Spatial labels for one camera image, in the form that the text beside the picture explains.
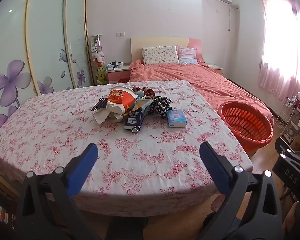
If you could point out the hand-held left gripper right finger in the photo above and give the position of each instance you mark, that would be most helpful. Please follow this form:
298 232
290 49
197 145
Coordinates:
213 170

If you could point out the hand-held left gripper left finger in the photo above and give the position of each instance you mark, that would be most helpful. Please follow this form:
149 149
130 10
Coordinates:
83 170

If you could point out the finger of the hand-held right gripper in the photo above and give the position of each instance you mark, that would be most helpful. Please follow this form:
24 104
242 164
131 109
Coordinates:
282 145

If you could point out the plastic mesh basket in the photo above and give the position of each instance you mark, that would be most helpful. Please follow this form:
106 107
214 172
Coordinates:
242 120

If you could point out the person's right hand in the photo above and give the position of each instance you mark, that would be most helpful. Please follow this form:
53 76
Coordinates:
291 217

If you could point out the brown paper bag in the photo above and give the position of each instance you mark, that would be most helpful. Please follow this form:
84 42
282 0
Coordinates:
298 143

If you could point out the white rolling rack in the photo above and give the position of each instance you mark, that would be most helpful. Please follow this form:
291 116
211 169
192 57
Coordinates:
287 120

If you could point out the pink floral tablecloth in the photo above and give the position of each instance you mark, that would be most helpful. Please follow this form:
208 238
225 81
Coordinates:
65 120

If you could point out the crumpled white tissue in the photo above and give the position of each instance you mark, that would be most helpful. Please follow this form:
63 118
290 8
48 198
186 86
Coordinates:
102 116

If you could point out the light blue tissue pack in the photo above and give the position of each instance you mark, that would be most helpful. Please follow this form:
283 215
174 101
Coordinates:
176 118

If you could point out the dark hair claw clip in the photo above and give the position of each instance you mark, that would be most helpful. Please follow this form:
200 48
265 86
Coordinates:
100 104

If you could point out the dark blue snack packet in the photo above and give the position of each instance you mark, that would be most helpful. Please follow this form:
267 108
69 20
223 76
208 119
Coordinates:
132 120

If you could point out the pink curtain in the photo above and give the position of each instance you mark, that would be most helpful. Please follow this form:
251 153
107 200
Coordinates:
277 75

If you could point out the red white paper cup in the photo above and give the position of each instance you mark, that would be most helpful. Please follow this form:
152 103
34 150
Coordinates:
120 98

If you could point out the black floral scrunchie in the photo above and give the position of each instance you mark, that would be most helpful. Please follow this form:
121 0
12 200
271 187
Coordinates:
160 106

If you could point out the yellow snack packet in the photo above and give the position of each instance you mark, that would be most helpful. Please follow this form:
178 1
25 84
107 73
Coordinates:
141 104

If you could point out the bed with orange duvet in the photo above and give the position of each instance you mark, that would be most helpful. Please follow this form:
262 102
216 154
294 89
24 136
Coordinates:
190 80

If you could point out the pink nightstand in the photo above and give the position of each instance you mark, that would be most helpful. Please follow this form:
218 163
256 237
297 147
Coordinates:
216 68
117 75

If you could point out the brown plaid scrunchie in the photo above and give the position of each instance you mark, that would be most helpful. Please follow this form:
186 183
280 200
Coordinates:
147 91

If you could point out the dark mug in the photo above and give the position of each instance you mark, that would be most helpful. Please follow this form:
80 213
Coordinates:
114 64

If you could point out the white mug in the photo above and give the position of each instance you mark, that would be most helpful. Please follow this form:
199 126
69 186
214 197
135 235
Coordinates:
120 63

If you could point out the plush toy display tube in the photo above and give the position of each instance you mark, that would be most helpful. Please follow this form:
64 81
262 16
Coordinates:
97 55

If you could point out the pink striped pillow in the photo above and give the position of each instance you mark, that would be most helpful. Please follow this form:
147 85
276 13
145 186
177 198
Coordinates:
187 55

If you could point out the white floral pillow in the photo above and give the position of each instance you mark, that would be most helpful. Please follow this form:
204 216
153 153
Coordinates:
160 55

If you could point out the flower print sliding wardrobe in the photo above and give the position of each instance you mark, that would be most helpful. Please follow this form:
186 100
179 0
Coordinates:
47 42

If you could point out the air conditioner pipe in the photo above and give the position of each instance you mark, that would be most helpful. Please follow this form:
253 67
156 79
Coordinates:
229 17

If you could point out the wall switch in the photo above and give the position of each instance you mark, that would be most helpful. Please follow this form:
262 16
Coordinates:
120 34

